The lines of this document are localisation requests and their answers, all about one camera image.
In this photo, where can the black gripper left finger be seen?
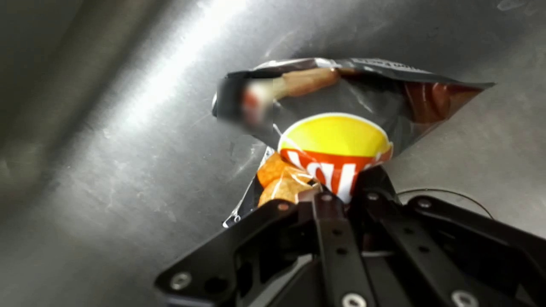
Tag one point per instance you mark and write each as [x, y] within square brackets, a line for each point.
[238, 264]

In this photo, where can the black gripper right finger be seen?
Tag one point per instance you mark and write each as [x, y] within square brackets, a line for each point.
[441, 254]

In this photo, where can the black chips bag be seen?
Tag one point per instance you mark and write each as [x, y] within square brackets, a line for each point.
[325, 119]

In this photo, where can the stainless steel double sink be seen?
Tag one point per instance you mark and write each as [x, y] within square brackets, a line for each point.
[113, 165]

